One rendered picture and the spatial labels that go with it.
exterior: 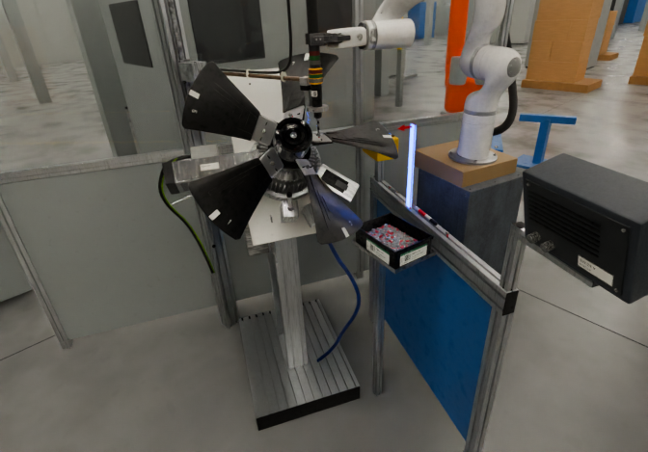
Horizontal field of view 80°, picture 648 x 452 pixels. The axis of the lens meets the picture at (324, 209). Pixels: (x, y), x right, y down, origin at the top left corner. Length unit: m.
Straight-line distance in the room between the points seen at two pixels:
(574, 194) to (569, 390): 1.44
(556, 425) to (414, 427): 0.58
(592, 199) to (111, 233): 1.96
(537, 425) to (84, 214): 2.20
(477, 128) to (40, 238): 2.00
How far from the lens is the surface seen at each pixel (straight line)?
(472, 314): 1.37
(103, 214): 2.14
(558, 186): 0.89
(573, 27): 9.06
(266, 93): 1.60
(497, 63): 1.53
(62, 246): 2.25
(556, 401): 2.14
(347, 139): 1.29
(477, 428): 1.58
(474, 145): 1.64
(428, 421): 1.91
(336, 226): 1.18
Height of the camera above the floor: 1.55
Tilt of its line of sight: 27 degrees down
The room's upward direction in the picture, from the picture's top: 3 degrees counter-clockwise
